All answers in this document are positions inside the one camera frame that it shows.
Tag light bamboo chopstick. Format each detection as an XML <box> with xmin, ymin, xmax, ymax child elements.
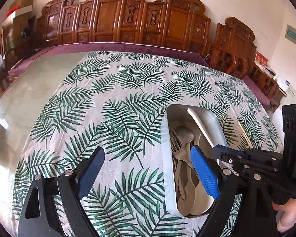
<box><xmin>237</xmin><ymin>121</ymin><xmax>253</xmax><ymax>149</ymax></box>

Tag white plastic rice paddle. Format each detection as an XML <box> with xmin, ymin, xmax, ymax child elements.
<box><xmin>190</xmin><ymin>134</ymin><xmax>213</xmax><ymax>217</ymax></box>

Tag metal fork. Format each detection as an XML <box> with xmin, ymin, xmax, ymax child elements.
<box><xmin>169</xmin><ymin>129</ymin><xmax>195</xmax><ymax>174</ymax></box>

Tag metal spoon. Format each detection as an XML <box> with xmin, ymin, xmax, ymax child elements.
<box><xmin>175</xmin><ymin>126</ymin><xmax>199</xmax><ymax>187</ymax></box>

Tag person's right hand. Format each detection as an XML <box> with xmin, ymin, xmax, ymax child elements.
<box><xmin>272</xmin><ymin>198</ymin><xmax>296</xmax><ymax>233</ymax></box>

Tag grey metal rectangular tray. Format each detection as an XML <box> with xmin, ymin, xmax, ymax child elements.
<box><xmin>161</xmin><ymin>104</ymin><xmax>227</xmax><ymax>218</ymax></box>

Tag purple armchair cushion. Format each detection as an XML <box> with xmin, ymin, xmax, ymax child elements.
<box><xmin>242</xmin><ymin>75</ymin><xmax>271</xmax><ymax>107</ymax></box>

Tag wooden side table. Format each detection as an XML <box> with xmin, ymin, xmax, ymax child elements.
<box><xmin>271</xmin><ymin>87</ymin><xmax>287</xmax><ymax>112</ymax></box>

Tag green leaf pattern tablecloth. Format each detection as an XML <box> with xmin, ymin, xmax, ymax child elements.
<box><xmin>12</xmin><ymin>51</ymin><xmax>283</xmax><ymax>236</ymax></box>

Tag red gift box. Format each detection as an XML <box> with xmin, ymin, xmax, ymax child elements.
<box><xmin>255</xmin><ymin>51</ymin><xmax>268</xmax><ymax>69</ymax></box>

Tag carved wooden armchair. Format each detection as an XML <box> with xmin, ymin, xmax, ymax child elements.
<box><xmin>204</xmin><ymin>17</ymin><xmax>279</xmax><ymax>101</ymax></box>

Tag purple bench cushion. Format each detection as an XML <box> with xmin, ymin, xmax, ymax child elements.
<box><xmin>8</xmin><ymin>42</ymin><xmax>209</xmax><ymax>76</ymax></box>

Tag stacked cardboard boxes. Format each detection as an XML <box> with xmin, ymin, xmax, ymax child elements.
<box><xmin>0</xmin><ymin>0</ymin><xmax>34</xmax><ymax>55</ymax></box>

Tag long carved wooden bench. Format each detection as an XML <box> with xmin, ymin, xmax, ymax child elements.
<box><xmin>36</xmin><ymin>0</ymin><xmax>211</xmax><ymax>56</ymax></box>

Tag white wall distribution box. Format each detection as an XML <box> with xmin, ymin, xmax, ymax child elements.
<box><xmin>287</xmin><ymin>85</ymin><xmax>296</xmax><ymax>104</ymax></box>

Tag grey wall electrical panel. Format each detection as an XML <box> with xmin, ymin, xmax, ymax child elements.
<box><xmin>285</xmin><ymin>25</ymin><xmax>296</xmax><ymax>45</ymax></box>

